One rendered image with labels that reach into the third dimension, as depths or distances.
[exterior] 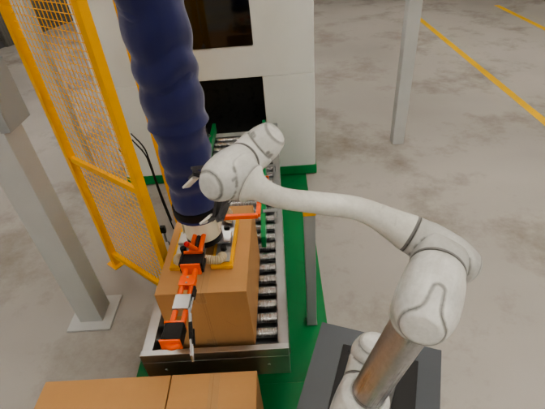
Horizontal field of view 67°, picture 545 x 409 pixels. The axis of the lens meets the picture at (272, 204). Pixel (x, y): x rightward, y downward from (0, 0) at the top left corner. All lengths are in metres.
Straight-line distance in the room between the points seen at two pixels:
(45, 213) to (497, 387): 2.69
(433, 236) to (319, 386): 0.89
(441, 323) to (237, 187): 0.53
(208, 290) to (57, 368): 1.51
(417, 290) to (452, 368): 1.87
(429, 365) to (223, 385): 0.89
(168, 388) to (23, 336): 1.56
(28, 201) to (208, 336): 1.22
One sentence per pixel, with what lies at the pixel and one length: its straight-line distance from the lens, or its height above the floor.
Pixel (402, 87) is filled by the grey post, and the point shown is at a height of 0.65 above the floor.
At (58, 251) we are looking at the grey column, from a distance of 2.75.
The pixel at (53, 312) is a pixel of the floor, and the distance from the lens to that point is 3.43.
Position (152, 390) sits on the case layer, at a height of 0.54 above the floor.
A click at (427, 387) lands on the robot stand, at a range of 1.80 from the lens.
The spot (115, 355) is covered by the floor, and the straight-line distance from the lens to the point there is 2.97.
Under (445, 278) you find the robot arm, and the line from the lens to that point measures 0.96.
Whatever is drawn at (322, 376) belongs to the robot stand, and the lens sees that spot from 1.77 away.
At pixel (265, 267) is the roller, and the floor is 0.54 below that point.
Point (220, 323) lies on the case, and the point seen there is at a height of 0.74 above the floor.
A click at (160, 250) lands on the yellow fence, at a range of 2.65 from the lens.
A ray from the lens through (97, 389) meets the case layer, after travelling 2.19.
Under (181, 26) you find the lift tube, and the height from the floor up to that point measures 1.96.
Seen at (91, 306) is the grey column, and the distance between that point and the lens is 3.07.
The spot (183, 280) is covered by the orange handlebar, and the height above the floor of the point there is 1.09.
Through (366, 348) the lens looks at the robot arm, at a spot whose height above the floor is 1.05.
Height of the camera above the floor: 2.28
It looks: 37 degrees down
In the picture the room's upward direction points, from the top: 5 degrees counter-clockwise
